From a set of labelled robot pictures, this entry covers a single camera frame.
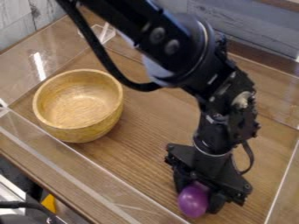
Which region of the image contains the purple toy eggplant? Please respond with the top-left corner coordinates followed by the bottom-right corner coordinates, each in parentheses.
top-left (178, 182), bottom-right (210, 218)

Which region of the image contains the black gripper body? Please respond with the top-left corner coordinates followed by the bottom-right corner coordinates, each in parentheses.
top-left (165, 143), bottom-right (253, 206)

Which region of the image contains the clear acrylic corner bracket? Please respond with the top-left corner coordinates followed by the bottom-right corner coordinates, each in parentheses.
top-left (78, 23), bottom-right (117, 46)

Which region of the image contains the yellow label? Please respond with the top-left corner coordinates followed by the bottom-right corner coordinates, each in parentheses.
top-left (42, 194), bottom-right (57, 213)

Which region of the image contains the brown wooden bowl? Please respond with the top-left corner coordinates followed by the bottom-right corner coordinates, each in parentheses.
top-left (33, 69), bottom-right (125, 143)

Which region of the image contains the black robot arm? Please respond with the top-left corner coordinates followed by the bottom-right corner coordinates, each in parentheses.
top-left (57, 0), bottom-right (261, 218)

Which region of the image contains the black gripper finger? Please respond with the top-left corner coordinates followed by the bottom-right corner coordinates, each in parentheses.
top-left (173, 170), bottom-right (193, 193)
top-left (208, 192), bottom-right (228, 214)

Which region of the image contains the black cable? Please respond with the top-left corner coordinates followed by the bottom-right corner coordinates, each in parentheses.
top-left (0, 200), bottom-right (61, 224)

